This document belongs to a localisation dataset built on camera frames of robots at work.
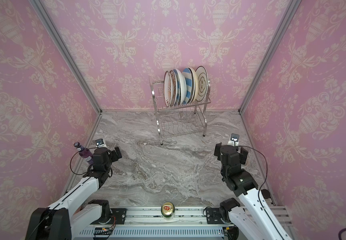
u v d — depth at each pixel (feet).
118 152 2.66
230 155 1.70
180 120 3.82
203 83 2.75
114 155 2.67
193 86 2.46
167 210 2.19
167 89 2.88
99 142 2.44
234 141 1.95
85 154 2.74
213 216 2.40
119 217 2.42
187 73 2.61
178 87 2.45
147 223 2.42
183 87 2.46
